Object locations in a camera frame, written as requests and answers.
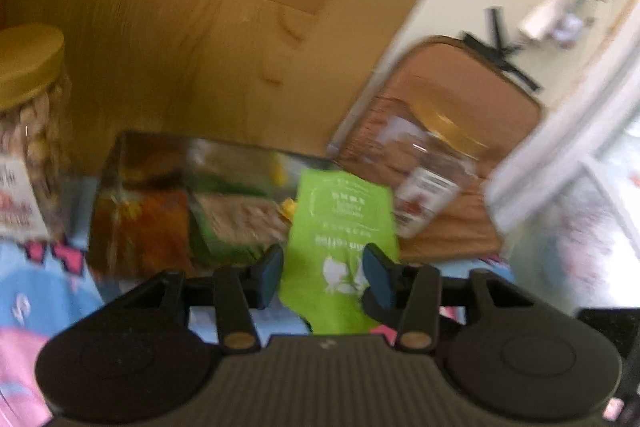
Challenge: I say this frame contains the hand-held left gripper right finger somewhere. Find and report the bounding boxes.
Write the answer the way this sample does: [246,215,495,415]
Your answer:
[361,243,537,353]

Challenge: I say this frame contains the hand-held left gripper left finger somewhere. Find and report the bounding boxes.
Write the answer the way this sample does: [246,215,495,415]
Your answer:
[120,244,286,354]

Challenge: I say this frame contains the green snack packet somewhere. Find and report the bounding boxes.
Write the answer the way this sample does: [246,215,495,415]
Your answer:
[277,169,402,336]

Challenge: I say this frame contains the black cardboard box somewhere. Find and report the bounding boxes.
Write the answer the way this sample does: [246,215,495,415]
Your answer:
[87,131,342,281]

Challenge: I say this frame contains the pecan jar with gold lid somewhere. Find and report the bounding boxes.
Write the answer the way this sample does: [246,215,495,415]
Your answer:
[394,99,494,239]

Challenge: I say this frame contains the brown seat mat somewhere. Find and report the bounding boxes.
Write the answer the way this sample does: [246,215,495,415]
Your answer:
[327,35,544,266]

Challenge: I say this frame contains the cartoon pig bedsheet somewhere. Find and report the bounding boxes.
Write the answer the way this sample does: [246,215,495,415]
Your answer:
[0,177,516,427]

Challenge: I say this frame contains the black tape strips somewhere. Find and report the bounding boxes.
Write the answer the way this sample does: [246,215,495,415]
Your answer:
[462,0,621,94]

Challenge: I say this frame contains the cashew jar with gold lid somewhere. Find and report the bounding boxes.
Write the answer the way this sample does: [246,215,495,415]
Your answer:
[0,24,74,244]

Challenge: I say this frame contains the wooden board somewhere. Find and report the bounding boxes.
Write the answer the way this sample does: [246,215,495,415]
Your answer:
[0,0,487,180]

